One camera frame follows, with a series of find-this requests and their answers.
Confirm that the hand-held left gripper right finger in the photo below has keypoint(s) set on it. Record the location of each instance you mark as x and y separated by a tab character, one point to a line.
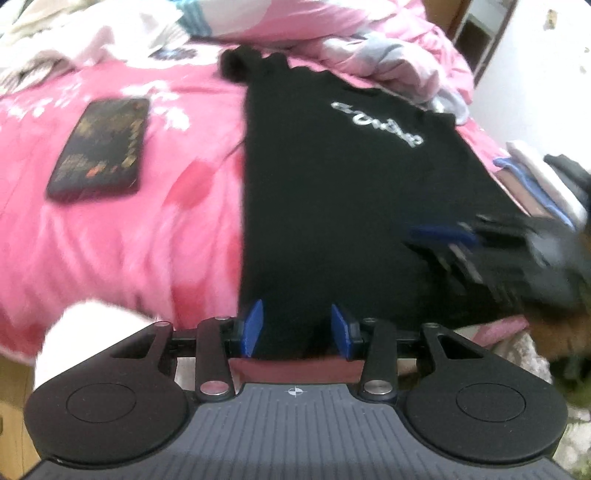
342	332

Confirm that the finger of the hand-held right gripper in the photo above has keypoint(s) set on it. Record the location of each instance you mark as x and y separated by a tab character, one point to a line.
438	233
457	265

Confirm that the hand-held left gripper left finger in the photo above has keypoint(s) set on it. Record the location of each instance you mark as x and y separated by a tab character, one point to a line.
253	327

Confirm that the black t-shirt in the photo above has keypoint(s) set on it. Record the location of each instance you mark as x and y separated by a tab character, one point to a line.
346	184

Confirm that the stack of folded clothes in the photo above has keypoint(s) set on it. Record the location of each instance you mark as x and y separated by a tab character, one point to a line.
540	170

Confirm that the folded blue cloth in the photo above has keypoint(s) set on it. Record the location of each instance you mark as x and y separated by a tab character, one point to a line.
505	164

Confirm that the dark grey cloth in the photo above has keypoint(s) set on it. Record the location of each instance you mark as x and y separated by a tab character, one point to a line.
570	175

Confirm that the pink floral blanket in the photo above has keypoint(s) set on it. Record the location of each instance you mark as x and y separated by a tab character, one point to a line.
138	254

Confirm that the white bed sheet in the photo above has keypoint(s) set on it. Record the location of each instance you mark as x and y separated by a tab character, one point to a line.
83	332

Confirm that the pink patterned quilt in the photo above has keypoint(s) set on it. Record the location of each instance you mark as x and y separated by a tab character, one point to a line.
392	55

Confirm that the wooden door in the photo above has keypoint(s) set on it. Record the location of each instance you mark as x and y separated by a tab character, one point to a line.
443	14

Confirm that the black smartphone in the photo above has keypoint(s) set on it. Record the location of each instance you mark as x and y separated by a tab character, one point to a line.
99	147

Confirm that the white knit garment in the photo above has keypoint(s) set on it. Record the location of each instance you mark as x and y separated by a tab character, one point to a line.
69	50

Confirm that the cream fluffy cloth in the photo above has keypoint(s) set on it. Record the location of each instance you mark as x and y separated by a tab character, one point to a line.
92	11

